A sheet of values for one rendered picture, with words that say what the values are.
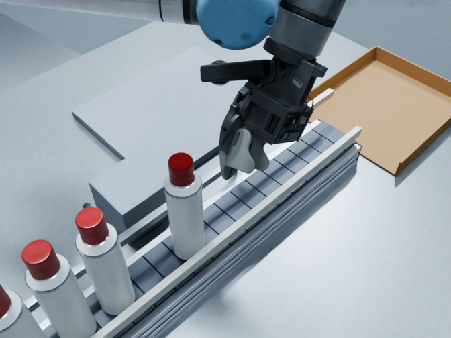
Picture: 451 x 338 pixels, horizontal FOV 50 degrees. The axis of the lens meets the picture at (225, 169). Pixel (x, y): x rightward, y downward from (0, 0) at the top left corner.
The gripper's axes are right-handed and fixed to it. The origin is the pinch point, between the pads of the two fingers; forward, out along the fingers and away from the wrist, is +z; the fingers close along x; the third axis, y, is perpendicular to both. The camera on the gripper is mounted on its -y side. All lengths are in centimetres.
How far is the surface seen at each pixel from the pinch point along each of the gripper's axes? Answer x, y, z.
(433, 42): 238, -54, -21
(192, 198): -8.8, 2.6, 2.0
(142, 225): -9.7, -3.2, 10.6
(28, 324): -29.0, 2.1, 16.0
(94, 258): -21.7, 1.5, 9.0
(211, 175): 2.3, -3.5, 3.7
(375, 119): 47.3, 0.8, -7.4
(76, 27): 118, -208, 48
